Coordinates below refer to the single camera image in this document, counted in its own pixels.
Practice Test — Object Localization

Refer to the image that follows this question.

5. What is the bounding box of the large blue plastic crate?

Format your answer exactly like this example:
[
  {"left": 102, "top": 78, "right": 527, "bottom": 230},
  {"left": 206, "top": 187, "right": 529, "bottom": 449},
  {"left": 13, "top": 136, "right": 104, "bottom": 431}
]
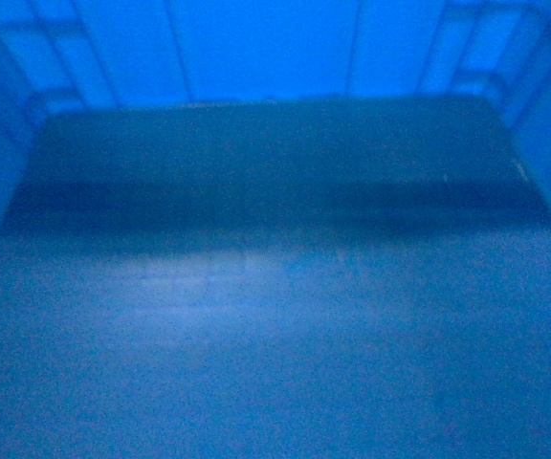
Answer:
[{"left": 0, "top": 1, "right": 551, "bottom": 458}]

